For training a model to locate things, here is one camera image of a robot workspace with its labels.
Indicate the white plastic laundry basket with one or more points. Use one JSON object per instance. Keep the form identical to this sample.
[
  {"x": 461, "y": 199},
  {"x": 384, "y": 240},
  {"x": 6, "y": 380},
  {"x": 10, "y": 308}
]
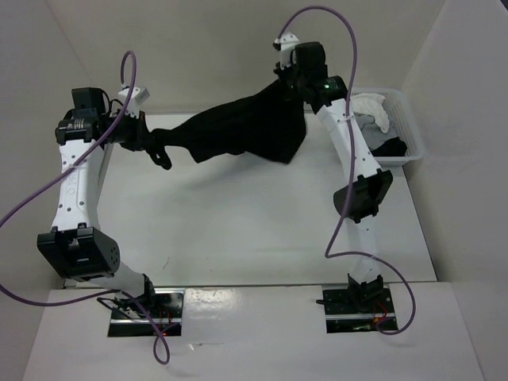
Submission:
[{"x": 399, "y": 111}]

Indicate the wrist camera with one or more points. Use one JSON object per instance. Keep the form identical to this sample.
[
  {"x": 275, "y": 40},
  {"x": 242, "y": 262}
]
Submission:
[
  {"x": 134, "y": 101},
  {"x": 285, "y": 45}
]

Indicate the black tank top in basket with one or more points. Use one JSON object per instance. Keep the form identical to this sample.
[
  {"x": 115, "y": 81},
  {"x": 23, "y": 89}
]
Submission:
[{"x": 394, "y": 147}]

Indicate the grey tank top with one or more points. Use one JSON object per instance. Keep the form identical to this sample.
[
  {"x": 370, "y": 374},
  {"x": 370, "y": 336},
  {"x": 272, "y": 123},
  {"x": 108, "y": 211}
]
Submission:
[{"x": 372, "y": 133}]

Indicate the black tank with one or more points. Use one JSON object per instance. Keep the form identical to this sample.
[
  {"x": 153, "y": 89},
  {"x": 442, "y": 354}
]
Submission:
[
  {"x": 270, "y": 124},
  {"x": 394, "y": 147}
]

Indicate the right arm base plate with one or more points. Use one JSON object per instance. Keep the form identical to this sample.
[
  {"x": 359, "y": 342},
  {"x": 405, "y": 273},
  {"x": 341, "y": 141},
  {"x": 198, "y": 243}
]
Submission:
[{"x": 341, "y": 316}]

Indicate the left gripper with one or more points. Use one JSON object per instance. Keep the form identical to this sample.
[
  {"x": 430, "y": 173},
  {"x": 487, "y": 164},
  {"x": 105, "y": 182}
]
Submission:
[{"x": 141, "y": 134}]

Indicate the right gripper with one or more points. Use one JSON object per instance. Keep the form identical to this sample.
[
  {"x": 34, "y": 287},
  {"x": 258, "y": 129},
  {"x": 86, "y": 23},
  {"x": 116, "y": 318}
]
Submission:
[{"x": 280, "y": 72}]

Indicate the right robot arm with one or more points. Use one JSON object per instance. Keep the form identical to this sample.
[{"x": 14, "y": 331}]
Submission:
[{"x": 367, "y": 183}]

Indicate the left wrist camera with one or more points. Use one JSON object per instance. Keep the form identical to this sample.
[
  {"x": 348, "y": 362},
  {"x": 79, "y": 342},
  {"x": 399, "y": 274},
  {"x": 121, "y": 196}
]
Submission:
[{"x": 134, "y": 101}]

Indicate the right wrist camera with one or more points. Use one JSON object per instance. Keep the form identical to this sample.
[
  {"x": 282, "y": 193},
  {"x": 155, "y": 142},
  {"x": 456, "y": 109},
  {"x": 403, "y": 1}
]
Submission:
[{"x": 285, "y": 45}]

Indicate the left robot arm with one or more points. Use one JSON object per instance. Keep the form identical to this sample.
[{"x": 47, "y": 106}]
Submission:
[{"x": 75, "y": 246}]

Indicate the white tank top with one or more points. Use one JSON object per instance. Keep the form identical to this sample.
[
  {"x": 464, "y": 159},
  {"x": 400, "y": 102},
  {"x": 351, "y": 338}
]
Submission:
[{"x": 372, "y": 104}]

